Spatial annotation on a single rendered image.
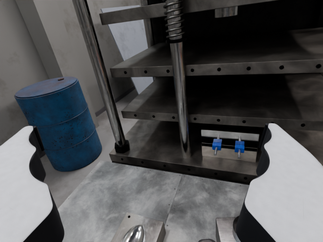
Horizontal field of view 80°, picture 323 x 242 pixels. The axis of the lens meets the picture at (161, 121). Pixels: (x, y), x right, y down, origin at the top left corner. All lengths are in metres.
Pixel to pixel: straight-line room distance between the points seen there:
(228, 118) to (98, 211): 0.72
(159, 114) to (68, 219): 0.64
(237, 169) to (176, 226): 0.42
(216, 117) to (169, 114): 0.24
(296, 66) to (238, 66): 0.20
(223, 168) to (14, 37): 2.66
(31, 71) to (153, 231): 2.61
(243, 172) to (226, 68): 0.50
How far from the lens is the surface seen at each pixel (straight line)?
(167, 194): 0.93
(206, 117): 0.99
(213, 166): 1.06
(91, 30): 1.02
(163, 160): 1.12
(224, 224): 0.72
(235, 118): 0.98
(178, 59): 0.86
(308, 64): 0.91
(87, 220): 0.96
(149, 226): 0.77
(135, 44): 3.89
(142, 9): 0.97
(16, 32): 3.00
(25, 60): 2.99
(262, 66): 0.88
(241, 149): 1.03
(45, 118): 2.28
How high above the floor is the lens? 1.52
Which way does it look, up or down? 29 degrees down
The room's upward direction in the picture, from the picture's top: 9 degrees counter-clockwise
